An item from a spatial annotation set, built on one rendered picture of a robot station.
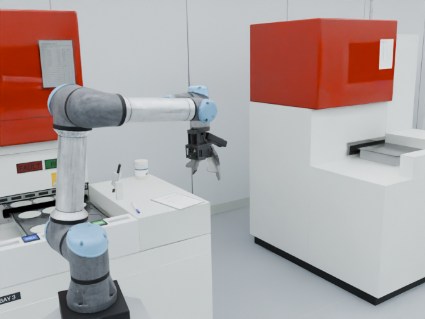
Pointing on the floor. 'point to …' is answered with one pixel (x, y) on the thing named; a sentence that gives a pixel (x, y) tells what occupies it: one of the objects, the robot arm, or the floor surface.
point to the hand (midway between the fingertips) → (207, 177)
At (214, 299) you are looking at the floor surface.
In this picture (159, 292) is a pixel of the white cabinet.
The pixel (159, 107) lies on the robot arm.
